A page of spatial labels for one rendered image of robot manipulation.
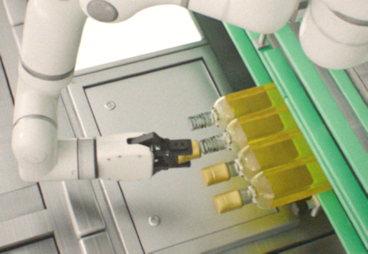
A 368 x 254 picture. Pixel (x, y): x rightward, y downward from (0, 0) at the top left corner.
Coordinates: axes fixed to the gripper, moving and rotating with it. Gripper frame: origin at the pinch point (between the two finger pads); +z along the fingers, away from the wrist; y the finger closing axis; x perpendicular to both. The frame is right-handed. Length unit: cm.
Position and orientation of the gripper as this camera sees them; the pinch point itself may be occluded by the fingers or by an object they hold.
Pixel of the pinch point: (180, 153)
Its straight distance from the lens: 125.0
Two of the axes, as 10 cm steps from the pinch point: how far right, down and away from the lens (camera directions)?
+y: 0.7, -5.7, -8.1
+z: 9.9, -0.4, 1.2
